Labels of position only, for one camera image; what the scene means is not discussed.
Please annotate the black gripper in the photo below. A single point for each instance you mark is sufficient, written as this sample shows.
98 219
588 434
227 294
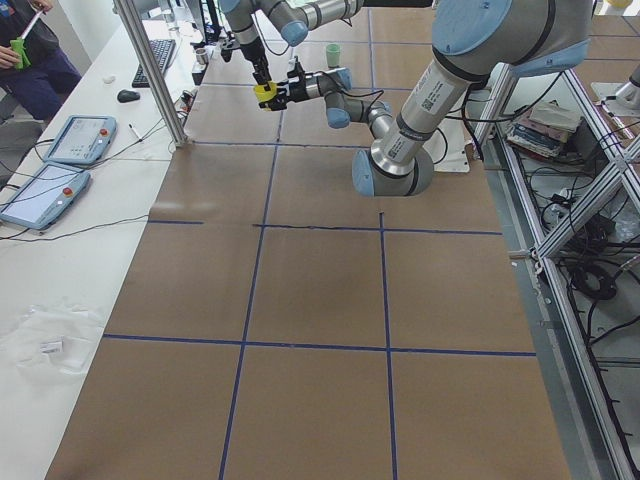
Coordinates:
296 90
251 53

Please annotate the yellow cup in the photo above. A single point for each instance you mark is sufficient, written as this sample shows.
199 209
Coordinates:
265 92

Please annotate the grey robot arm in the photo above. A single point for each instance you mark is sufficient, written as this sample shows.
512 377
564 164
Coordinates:
293 23
469 38

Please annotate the pale green cup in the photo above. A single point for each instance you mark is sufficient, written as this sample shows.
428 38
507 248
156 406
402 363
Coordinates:
333 54

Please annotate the stack of books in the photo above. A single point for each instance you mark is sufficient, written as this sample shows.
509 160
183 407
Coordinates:
543 129

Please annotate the small metal cylinder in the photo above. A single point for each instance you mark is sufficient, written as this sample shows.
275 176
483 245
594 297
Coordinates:
202 57

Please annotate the black marker pen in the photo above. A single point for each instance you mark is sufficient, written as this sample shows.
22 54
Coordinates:
135 133

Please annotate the black computer mouse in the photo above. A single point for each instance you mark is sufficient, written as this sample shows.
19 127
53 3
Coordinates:
127 96

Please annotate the crossing blue tape strip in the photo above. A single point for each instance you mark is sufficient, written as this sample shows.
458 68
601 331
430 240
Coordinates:
379 229

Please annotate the right teach pendant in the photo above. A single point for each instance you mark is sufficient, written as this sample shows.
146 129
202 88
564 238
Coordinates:
82 140

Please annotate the teach pendant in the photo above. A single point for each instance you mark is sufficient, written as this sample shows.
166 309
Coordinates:
82 140
45 196

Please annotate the person in black jacket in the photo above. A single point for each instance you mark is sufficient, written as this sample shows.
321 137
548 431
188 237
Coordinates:
41 88

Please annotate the metal stick green tip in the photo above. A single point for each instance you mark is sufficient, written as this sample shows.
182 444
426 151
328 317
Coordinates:
17 45

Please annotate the left teach pendant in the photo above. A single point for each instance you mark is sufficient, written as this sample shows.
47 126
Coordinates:
45 196

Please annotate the clear plastic bag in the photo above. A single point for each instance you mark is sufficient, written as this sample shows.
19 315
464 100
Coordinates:
52 344

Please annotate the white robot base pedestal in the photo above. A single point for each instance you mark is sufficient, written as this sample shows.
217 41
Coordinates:
447 148

